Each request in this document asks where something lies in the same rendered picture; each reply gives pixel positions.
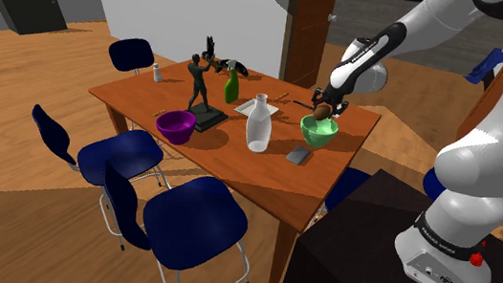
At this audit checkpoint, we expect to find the brown egg-shaped object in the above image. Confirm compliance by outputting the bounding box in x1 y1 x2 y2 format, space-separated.
312 102 334 123

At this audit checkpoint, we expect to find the black knife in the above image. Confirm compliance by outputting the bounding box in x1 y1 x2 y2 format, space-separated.
292 98 317 112

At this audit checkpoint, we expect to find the green bowl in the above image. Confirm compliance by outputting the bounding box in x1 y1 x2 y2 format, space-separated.
297 112 341 151

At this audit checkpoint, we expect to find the grey flat phone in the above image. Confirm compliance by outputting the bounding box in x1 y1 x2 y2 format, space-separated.
284 144 314 168

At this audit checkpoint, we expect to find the brown wooden door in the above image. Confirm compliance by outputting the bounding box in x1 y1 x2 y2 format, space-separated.
277 0 341 93

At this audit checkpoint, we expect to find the white bottle vase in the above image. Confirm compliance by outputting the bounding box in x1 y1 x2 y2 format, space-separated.
243 92 276 155

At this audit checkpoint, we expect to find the white square plate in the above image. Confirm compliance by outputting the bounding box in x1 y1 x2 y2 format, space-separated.
232 95 282 121

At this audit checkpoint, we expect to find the dark blue chair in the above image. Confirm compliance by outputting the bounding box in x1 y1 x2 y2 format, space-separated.
91 159 262 283
309 163 375 233
17 103 180 255
421 165 449 203
105 34 159 78

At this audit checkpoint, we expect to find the green spray bottle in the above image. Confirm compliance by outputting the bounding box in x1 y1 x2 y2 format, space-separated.
222 59 245 106

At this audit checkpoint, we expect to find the brown wooden table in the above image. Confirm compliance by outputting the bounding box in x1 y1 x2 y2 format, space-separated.
69 48 387 283

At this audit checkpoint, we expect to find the dark standing man statue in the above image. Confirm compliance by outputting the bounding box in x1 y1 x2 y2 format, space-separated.
180 52 236 136

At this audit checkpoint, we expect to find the brown wooden furniture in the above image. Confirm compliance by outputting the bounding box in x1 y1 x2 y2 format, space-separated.
454 24 503 145

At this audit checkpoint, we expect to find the purple bowl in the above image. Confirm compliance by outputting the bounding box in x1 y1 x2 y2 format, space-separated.
152 107 199 148

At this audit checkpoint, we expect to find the dark robot stand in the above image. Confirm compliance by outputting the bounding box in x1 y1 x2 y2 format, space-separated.
277 158 503 283

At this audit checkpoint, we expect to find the white salt shaker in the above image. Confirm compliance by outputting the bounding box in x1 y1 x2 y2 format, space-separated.
150 62 166 84

